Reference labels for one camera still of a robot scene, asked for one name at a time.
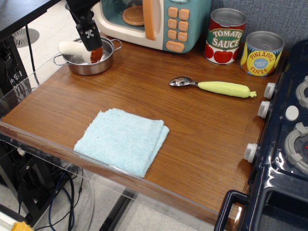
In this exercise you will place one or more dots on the spoon with green carrot handle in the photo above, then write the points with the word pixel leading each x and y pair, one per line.
pixel 219 87

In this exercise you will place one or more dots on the black desk left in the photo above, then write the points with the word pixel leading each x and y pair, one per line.
pixel 15 14

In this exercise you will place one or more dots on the dark blue toy stove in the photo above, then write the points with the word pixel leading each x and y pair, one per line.
pixel 277 199

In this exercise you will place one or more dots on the tomato sauce can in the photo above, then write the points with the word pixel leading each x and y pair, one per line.
pixel 224 36

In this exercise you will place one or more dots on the yellow object bottom left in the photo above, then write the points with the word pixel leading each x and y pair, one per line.
pixel 21 226

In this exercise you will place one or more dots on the pineapple slices can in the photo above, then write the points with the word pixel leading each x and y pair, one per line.
pixel 262 52

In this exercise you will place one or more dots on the plush mushroom toy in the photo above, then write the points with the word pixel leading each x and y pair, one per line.
pixel 78 49

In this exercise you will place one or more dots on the small steel pot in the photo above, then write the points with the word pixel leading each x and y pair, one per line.
pixel 79 66

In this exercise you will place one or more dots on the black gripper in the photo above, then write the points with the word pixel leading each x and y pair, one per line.
pixel 81 11

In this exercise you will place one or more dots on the toy microwave teal and cream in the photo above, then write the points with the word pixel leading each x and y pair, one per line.
pixel 168 25

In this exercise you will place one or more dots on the light blue cloth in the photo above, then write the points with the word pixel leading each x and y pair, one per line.
pixel 122 141

